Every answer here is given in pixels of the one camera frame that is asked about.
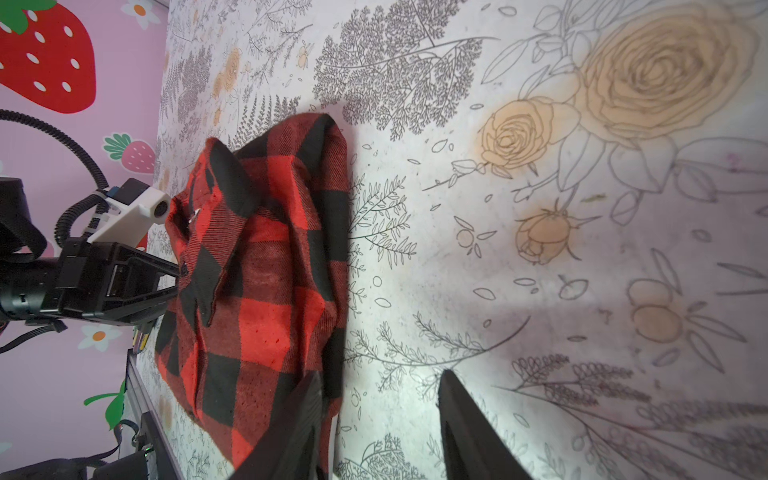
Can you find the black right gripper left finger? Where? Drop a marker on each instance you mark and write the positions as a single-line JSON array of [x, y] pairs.
[[289, 448]]

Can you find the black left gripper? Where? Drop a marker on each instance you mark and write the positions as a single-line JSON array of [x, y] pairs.
[[92, 282]]

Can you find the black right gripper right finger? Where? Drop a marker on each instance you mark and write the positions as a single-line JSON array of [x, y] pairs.
[[472, 450]]

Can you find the red black plaid shirt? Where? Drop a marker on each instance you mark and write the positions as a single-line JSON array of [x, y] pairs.
[[260, 235]]

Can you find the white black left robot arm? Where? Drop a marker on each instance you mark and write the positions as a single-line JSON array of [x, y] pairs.
[[27, 275]]

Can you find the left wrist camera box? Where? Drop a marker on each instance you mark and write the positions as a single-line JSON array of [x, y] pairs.
[[133, 209]]

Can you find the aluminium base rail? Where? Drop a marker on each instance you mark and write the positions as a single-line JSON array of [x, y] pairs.
[[150, 439]]

